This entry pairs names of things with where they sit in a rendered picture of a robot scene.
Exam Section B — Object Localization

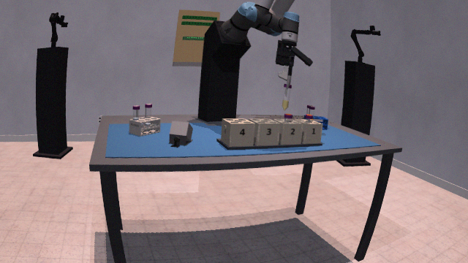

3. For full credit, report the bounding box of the blue tube rack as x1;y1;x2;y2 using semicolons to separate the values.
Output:
313;116;328;130

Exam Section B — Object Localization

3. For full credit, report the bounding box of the blue bench mat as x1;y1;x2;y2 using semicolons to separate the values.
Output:
105;123;381;158

